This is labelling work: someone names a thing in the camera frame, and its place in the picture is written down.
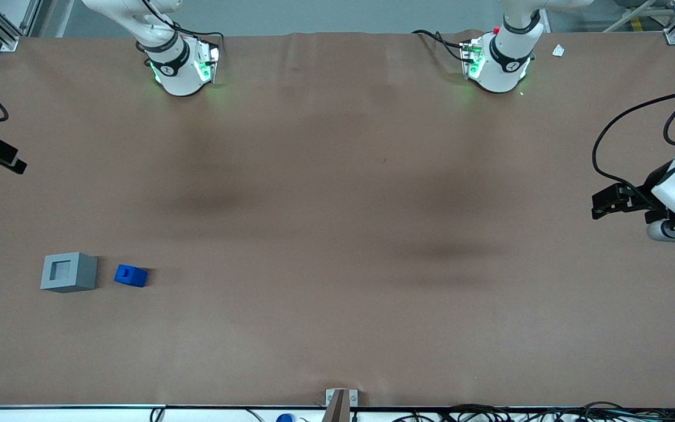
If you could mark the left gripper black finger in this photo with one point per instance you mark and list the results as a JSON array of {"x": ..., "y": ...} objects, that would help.
[
  {"x": 610, "y": 211},
  {"x": 616, "y": 193}
]

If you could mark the small blue plastic part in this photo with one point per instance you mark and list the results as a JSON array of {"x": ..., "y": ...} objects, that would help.
[{"x": 130, "y": 275}]

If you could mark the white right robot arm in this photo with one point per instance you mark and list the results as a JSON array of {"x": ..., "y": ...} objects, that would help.
[{"x": 179, "y": 73}]

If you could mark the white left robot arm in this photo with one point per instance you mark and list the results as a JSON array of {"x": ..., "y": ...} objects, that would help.
[{"x": 501, "y": 64}]

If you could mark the gray square base block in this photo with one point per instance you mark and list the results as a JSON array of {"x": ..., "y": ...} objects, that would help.
[{"x": 71, "y": 275}]

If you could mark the small white paper scrap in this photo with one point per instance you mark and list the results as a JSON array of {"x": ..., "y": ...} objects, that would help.
[{"x": 558, "y": 51}]

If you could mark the brown table cover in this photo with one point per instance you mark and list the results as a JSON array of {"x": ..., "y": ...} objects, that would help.
[{"x": 337, "y": 234}]

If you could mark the blue round cap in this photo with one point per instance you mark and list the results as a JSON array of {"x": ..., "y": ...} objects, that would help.
[{"x": 285, "y": 418}]

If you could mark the metal bracket with brown post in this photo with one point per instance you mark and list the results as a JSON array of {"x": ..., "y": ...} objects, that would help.
[{"x": 337, "y": 404}]

